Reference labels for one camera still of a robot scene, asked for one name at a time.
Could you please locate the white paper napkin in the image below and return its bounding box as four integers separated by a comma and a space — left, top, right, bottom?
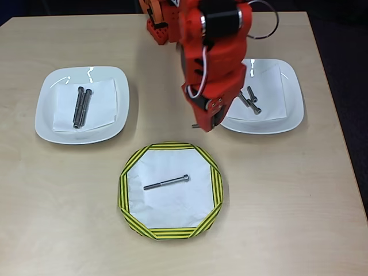
227, 62, 288, 121
52, 77, 118, 135

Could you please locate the white square ceramic plate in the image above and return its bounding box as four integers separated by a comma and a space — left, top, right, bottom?
220, 58, 305, 135
34, 66, 130, 145

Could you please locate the orange printed table clamp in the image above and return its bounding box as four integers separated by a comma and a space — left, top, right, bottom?
139, 0, 166, 23

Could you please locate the yellow green striped plate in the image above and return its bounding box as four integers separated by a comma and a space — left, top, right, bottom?
117, 141, 224, 241

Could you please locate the white servo cable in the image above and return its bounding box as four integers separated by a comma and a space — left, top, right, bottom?
186, 45, 209, 98

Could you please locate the black servo cable loop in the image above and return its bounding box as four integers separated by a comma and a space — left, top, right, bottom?
247, 0, 280, 40

